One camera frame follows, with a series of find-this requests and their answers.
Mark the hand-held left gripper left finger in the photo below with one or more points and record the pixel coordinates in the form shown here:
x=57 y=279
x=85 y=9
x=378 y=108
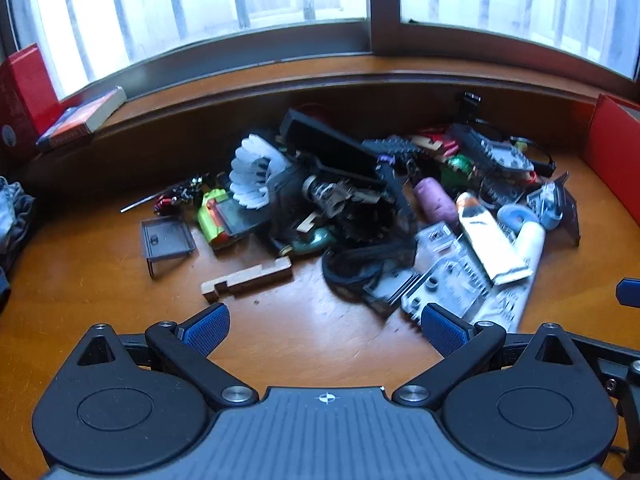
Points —
x=205 y=331

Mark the paperback book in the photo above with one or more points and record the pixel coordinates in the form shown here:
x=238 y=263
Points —
x=82 y=117

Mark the long black box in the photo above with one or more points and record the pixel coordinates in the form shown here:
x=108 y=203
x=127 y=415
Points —
x=330 y=147

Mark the yellow green toy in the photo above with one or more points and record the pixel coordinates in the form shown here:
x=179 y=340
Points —
x=212 y=220

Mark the white feather shuttlecock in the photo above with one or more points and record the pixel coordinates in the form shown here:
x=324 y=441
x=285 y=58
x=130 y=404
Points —
x=250 y=170

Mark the black toothed track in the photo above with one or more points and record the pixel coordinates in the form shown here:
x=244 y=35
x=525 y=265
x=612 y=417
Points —
x=395 y=146

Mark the black binder clip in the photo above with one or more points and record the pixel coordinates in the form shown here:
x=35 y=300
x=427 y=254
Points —
x=470 y=102

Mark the light blue tape roll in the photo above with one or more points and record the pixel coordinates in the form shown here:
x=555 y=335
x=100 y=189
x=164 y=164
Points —
x=507 y=215

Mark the red cardboard box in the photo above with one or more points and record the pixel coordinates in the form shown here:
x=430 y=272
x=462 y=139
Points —
x=612 y=145

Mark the grey cloth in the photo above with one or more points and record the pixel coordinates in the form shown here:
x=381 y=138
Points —
x=12 y=215

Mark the dark transparent case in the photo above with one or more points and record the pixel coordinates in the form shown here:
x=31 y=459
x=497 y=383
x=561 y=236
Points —
x=570 y=210

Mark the dark grey plastic case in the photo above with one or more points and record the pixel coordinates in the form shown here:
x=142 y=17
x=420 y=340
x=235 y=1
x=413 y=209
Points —
x=285 y=187

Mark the brown window frame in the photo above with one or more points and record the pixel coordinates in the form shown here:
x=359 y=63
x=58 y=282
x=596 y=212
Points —
x=370 y=25

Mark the red black wristband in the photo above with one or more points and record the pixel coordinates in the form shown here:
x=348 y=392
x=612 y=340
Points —
x=440 y=144

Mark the red carton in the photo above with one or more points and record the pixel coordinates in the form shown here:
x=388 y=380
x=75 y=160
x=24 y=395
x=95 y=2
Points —
x=22 y=95

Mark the grey studded plate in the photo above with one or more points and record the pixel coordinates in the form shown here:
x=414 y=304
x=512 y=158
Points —
x=512 y=156
x=502 y=191

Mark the thin metal rod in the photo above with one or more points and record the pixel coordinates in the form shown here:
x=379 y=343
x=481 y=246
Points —
x=140 y=203

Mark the orange white tube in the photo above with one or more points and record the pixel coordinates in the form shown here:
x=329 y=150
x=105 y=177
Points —
x=487 y=240

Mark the grey blue hinged piece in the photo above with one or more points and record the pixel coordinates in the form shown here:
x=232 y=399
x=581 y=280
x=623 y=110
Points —
x=547 y=207

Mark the small red black toy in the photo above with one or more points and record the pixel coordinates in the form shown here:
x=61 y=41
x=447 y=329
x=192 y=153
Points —
x=175 y=197

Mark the pink foam cylinder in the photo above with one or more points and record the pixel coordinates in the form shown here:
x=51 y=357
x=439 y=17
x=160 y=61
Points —
x=435 y=200

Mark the white plastic cylinder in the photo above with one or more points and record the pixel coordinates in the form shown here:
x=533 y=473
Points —
x=530 y=240

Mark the white printed wrapper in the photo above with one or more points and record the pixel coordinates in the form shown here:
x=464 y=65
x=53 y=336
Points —
x=505 y=300

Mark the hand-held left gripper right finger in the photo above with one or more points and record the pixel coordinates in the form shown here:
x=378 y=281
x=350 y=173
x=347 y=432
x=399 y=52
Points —
x=442 y=332

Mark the grey plastic tray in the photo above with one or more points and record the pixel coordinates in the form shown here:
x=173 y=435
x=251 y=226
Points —
x=167 y=237

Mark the green plastic toy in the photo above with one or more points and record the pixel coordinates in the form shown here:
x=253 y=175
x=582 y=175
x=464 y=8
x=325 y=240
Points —
x=307 y=245

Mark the green foil ball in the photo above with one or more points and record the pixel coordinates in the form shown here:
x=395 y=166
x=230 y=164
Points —
x=460 y=164

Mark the notched wooden strip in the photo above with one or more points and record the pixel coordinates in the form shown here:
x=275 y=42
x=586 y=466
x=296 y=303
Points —
x=250 y=279

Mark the grey ribbed plastic part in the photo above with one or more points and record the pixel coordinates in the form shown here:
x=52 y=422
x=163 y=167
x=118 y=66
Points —
x=390 y=285

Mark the large grey plastic plate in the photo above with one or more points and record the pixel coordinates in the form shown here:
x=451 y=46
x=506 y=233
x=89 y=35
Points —
x=450 y=282

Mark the clear blister pack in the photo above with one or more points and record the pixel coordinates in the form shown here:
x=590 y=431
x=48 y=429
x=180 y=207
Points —
x=437 y=240

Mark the black purple toy robot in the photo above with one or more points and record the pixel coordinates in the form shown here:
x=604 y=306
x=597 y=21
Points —
x=395 y=195

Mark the worn taped shuttlecock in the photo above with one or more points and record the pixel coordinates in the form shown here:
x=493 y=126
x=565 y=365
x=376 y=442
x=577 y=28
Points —
x=325 y=192

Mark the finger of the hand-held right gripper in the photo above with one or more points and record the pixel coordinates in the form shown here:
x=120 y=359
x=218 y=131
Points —
x=629 y=293

